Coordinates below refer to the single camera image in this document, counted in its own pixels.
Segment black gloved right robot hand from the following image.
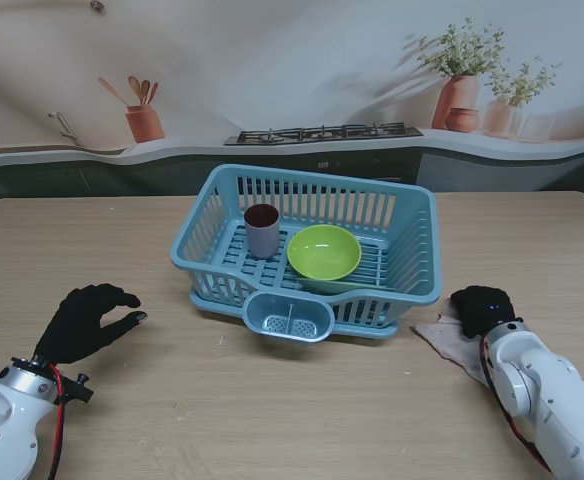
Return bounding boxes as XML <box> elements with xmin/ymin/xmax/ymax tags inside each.
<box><xmin>450</xmin><ymin>285</ymin><xmax>518</xmax><ymax>339</ymax></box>

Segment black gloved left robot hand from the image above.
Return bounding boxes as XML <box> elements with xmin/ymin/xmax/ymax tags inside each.
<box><xmin>34</xmin><ymin>283</ymin><xmax>148</xmax><ymax>366</ymax></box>

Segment pinkish beige cleaning cloth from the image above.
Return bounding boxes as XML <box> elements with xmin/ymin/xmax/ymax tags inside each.
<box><xmin>410</xmin><ymin>312</ymin><xmax>491</xmax><ymax>386</ymax></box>

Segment pale green plate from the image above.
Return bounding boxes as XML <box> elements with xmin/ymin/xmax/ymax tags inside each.
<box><xmin>297</xmin><ymin>273</ymin><xmax>399</xmax><ymax>295</ymax></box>

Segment lime green bowl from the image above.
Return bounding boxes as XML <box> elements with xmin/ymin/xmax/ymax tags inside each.
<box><xmin>286</xmin><ymin>224</ymin><xmax>363</xmax><ymax>282</ymax></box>

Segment purple cup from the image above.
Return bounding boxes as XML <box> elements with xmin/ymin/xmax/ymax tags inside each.
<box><xmin>243</xmin><ymin>203</ymin><xmax>280</xmax><ymax>260</ymax></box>

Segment blue cutlery holder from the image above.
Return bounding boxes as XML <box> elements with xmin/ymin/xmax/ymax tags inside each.
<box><xmin>243</xmin><ymin>291</ymin><xmax>334</xmax><ymax>345</ymax></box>

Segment blue plastic dish rack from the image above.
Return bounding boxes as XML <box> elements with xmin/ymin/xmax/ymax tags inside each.
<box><xmin>169</xmin><ymin>163</ymin><xmax>446</xmax><ymax>331</ymax></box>

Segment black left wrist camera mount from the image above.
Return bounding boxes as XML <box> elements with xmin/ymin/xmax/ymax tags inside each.
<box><xmin>54</xmin><ymin>372</ymin><xmax>95</xmax><ymax>405</ymax></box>

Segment red black right arm cable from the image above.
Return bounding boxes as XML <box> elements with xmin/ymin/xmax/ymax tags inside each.
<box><xmin>479</xmin><ymin>334</ymin><xmax>553</xmax><ymax>474</ymax></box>

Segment red black arm cable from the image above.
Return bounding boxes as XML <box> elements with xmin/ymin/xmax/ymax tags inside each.
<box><xmin>479</xmin><ymin>334</ymin><xmax>553</xmax><ymax>474</ymax></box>
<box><xmin>46</xmin><ymin>363</ymin><xmax>69</xmax><ymax>480</ymax></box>

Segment red black left arm cable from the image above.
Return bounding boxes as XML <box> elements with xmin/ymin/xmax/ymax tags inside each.
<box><xmin>46</xmin><ymin>363</ymin><xmax>69</xmax><ymax>480</ymax></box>

